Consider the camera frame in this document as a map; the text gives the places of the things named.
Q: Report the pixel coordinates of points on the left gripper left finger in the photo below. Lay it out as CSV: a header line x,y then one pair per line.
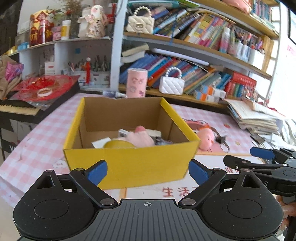
x,y
88,180

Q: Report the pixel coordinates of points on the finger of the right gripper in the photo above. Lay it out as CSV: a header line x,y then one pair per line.
x,y
275,155
241,164

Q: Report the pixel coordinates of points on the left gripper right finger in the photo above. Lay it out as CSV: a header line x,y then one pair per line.
x,y
208,181

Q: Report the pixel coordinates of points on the white power adapter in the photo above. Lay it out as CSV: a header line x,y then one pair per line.
x,y
99,144

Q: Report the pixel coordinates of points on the pink chick plush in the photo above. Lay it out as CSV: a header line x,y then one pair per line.
x,y
207,139

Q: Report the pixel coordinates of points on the yellow tape roll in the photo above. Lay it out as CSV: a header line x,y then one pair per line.
x,y
118,144

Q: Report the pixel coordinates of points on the staples box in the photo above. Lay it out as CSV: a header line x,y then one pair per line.
x,y
122,133

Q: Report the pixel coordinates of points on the small toy truck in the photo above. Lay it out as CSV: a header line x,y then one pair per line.
x,y
161,142

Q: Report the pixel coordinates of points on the pink plush paw toy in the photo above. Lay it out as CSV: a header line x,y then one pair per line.
x,y
140,138

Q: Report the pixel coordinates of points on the white eraser block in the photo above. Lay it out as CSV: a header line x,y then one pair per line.
x,y
154,133

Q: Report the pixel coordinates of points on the person right hand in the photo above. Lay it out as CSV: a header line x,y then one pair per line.
x,y
288,210

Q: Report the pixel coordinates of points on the black binder clip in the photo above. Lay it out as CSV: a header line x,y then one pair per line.
x,y
221,139

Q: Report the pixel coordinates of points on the stack of papers and books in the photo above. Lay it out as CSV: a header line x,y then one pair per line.
x,y
254,117

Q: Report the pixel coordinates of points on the pink cartoon table mat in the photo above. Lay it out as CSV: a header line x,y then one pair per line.
x,y
42,149

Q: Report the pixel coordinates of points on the yellow cardboard box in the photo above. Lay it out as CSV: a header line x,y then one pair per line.
x,y
101,117

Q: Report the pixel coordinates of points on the orange blue box lower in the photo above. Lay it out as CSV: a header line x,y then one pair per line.
x,y
205,97

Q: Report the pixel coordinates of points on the orange blue box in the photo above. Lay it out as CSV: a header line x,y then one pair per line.
x,y
205,97
213,91

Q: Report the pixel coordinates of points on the orange blue box upper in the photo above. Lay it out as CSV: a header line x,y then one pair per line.
x,y
213,91

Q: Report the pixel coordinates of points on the red dictionary book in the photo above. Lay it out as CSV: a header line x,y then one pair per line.
x,y
242,79

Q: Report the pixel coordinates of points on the small glue bottle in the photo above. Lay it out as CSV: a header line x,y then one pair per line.
x,y
113,94

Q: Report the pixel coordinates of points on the row of leaning books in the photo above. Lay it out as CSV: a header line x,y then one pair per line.
x,y
193,75

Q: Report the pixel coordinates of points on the white quilted handbag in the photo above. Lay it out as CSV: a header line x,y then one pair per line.
x,y
172,85

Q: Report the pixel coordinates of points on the keyboard piano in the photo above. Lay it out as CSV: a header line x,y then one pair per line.
x,y
21,111

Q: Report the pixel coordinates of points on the pink cartoon cylinder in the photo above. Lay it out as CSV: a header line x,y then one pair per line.
x,y
136,82

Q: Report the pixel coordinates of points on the red figurine pen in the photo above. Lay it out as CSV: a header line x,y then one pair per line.
x,y
87,69

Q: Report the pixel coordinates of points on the white bookshelf unit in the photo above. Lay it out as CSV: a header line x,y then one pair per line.
x,y
75,49

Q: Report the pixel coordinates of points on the cream quilted handbag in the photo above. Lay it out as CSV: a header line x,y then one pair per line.
x,y
140,24

